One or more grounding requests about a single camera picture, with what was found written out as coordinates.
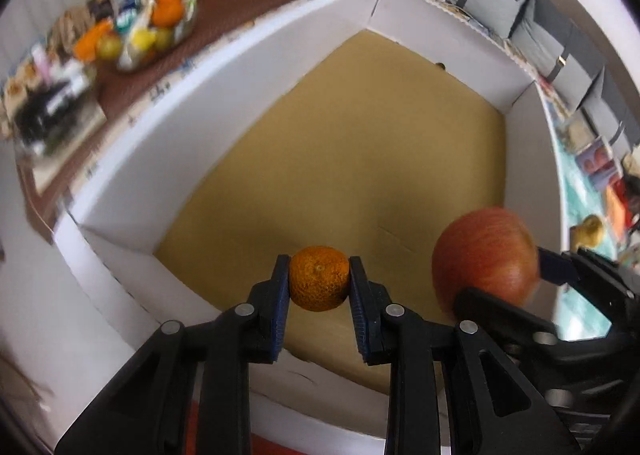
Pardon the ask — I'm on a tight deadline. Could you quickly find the yellow-green pear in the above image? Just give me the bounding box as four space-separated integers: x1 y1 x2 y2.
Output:
570 214 605 251

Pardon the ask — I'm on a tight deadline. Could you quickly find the red apple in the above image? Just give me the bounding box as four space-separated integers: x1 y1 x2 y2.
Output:
431 207 540 316

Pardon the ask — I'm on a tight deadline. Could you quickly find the small orange mandarin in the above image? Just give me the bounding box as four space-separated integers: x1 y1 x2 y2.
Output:
288 246 349 312

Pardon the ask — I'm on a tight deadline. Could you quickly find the teal white checked cloth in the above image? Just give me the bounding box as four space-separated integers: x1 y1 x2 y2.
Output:
553 137 620 341

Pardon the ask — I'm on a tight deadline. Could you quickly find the grey sofa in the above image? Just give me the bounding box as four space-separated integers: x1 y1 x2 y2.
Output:
445 0 639 155

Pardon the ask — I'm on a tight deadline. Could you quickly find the glass fruit bowl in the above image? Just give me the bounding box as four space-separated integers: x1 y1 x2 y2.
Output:
73 0 198 72

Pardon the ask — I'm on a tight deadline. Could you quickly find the brown coffee table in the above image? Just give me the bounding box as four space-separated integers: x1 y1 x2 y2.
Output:
16 0 295 243

